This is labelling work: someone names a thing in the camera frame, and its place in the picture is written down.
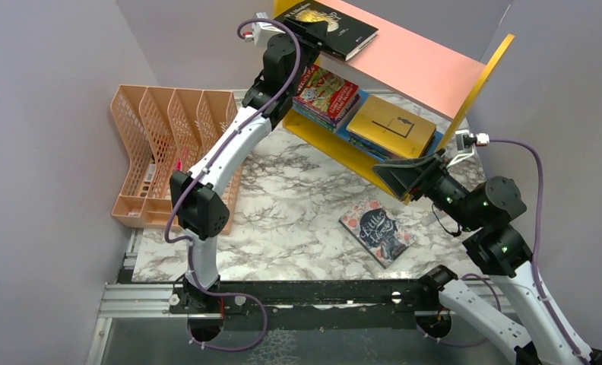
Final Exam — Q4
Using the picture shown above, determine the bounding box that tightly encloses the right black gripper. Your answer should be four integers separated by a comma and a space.
372, 147, 482, 230

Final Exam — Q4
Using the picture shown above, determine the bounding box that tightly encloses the black Moon and Sixpence book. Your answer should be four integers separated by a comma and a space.
275, 1, 379, 62

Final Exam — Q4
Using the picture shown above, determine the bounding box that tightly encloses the yellow hardcover book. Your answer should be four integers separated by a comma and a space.
347, 95, 436, 155

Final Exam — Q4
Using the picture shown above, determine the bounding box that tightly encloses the Jane Eyre book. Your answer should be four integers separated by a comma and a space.
347, 132, 443, 159

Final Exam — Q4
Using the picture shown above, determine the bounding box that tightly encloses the red 13-storey treehouse book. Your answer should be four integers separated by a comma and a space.
293, 65, 359, 119

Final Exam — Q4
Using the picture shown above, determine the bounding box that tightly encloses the green 104-storey treehouse book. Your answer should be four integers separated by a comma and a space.
293, 104, 336, 132

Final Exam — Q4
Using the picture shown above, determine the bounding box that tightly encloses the purple 52-storey treehouse book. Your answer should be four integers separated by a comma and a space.
293, 94, 361, 128

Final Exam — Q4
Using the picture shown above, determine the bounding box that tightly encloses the dark green Alice book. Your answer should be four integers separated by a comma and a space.
348, 135, 397, 161

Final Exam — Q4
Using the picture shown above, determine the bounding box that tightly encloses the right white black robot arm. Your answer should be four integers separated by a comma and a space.
372, 151, 602, 364

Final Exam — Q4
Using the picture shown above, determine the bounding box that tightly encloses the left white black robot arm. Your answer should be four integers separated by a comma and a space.
164, 19, 328, 313

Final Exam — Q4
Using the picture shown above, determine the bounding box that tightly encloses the Little Women floral book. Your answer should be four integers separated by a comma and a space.
338, 199, 414, 269

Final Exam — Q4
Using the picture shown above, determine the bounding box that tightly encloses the yellow pink blue bookshelf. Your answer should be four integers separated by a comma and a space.
281, 1, 515, 194

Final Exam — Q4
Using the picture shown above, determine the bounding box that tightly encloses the orange plastic file organizer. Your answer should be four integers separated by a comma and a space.
110, 84, 238, 229

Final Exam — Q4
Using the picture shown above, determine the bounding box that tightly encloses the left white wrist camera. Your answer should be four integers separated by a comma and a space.
240, 21, 284, 48

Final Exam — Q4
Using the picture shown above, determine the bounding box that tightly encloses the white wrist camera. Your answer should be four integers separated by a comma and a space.
240, 21, 284, 48
447, 129, 490, 167

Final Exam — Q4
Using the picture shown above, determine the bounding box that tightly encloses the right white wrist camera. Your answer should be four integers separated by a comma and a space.
447, 129, 490, 167

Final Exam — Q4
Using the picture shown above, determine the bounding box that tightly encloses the black mounting rail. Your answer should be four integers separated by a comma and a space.
168, 279, 453, 337

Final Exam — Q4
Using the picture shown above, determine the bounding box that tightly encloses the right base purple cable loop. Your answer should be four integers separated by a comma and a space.
414, 271, 503, 350

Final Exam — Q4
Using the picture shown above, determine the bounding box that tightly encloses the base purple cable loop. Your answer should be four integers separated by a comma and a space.
182, 241, 269, 353
414, 271, 503, 350

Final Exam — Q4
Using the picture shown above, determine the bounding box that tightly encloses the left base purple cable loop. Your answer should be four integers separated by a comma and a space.
182, 241, 269, 353

